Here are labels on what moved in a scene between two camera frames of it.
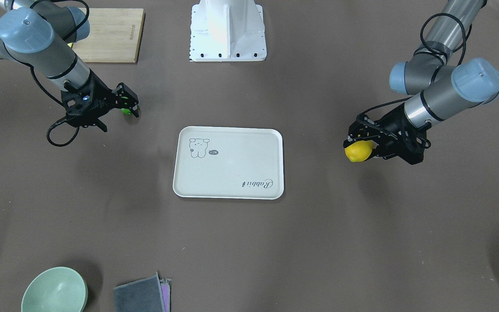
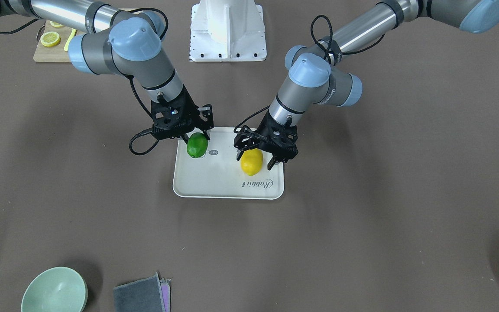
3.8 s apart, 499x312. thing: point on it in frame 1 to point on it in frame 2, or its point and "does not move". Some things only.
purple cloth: [165, 287] does not move
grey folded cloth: [143, 295] does not move
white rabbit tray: [226, 162] does not move
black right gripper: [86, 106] to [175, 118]
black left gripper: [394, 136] to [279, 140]
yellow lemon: [360, 151] to [251, 161]
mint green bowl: [57, 289] does not move
